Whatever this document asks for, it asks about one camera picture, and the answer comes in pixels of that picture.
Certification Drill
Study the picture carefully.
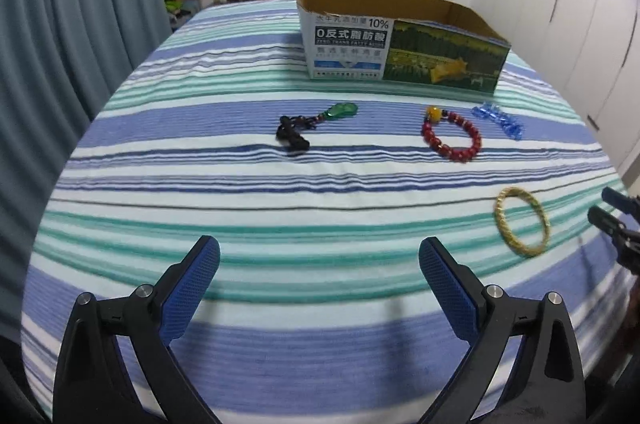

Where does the printed cardboard box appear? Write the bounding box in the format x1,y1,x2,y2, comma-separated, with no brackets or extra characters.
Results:
296,0,512,96

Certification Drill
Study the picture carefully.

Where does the blue curtain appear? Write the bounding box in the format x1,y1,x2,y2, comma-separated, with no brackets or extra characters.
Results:
0,0,178,340

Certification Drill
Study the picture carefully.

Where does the striped bed sheet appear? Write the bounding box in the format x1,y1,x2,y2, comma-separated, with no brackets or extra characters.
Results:
20,0,640,420

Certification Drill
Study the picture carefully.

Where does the blue crystal bracelet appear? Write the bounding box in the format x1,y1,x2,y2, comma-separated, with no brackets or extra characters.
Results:
472,102,524,140

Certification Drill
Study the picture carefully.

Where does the white wardrobe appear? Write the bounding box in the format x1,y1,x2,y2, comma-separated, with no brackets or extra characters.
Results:
470,0,640,185

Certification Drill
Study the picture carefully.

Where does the green pendant with dark cord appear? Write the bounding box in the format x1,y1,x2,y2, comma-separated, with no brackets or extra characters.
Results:
276,102,359,152

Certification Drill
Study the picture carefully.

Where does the red bead bracelet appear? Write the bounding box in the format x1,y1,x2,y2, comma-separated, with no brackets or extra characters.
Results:
421,105,483,161

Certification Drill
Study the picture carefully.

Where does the pale gold bangle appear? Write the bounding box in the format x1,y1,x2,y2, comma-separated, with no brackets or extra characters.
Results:
494,186,551,257

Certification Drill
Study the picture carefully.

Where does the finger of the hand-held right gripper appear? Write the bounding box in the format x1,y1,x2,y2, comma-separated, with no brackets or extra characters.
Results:
587,205,640,275
602,186,640,217

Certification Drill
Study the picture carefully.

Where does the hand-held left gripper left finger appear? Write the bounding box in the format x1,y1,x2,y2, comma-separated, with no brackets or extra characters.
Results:
52,235,221,424

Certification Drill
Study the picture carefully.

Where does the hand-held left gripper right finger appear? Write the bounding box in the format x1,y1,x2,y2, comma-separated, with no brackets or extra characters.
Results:
417,236,586,424

